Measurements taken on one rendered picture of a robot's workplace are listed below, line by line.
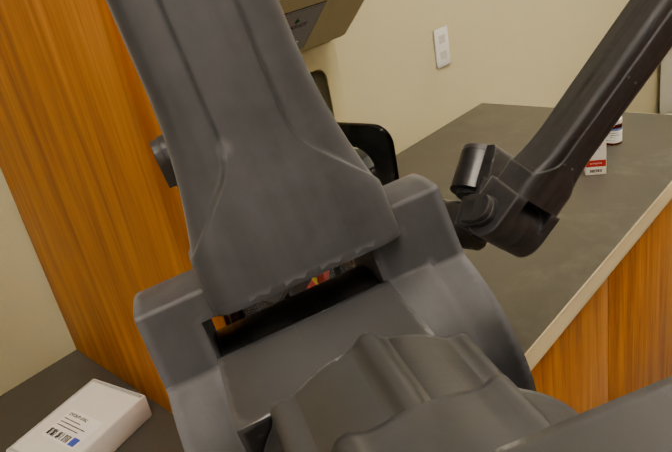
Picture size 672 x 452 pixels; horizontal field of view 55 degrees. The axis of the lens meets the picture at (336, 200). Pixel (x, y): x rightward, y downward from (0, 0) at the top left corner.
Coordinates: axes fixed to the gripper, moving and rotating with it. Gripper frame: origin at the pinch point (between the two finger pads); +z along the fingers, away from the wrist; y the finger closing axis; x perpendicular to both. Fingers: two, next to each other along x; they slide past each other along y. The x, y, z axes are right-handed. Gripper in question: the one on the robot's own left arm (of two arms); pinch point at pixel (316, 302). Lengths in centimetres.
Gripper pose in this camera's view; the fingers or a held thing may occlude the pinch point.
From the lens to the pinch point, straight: 71.2
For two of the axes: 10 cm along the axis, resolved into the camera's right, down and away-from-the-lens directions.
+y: -4.5, 7.7, -4.6
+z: 4.1, 6.4, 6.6
